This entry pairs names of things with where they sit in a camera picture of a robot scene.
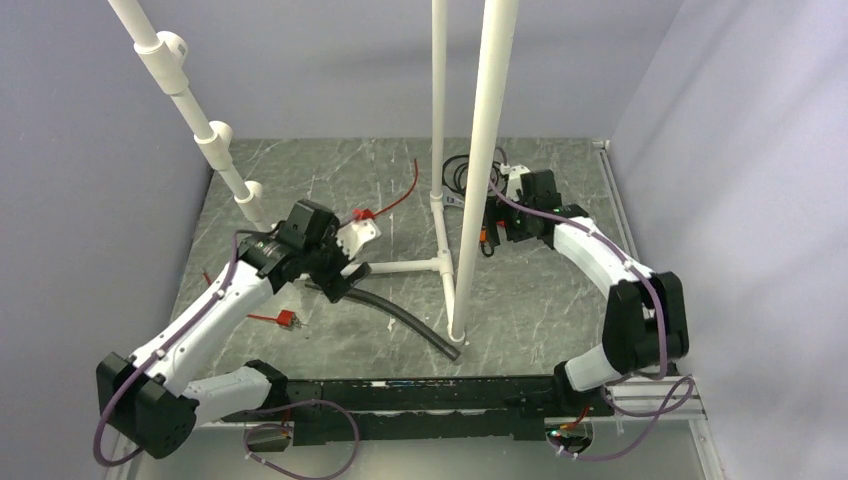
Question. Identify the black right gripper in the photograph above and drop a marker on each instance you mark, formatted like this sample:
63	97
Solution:
498	210

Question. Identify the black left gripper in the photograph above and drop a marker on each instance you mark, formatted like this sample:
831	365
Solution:
334	283

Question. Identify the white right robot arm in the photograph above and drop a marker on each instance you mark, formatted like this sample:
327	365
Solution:
644	327

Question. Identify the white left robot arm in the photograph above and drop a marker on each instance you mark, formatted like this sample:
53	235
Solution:
152	396

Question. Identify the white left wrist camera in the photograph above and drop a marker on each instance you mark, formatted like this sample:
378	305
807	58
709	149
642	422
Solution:
353	237

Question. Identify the short red wire connector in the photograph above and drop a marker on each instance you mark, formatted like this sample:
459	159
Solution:
285	319

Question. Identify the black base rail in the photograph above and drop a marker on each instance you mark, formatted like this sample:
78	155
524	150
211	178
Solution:
523	408

